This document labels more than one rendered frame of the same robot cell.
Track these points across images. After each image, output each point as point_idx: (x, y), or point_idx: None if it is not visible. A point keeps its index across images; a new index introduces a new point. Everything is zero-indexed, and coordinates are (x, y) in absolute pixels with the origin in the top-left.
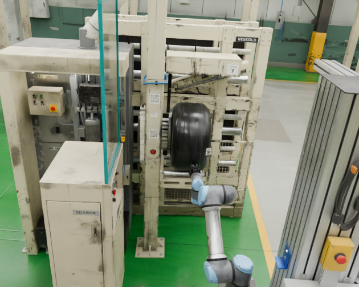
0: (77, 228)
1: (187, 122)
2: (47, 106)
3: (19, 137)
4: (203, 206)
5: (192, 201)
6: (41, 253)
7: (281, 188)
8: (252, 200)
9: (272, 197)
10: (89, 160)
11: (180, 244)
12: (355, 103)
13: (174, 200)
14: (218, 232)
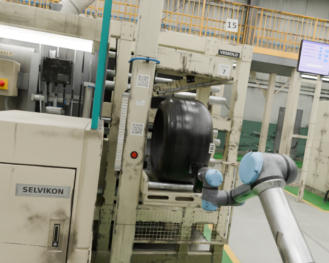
0: (18, 229)
1: (185, 109)
2: None
3: None
4: (259, 182)
5: (206, 206)
6: None
7: (249, 237)
8: (225, 249)
9: (244, 246)
10: (56, 119)
11: None
12: None
13: (144, 241)
14: (296, 222)
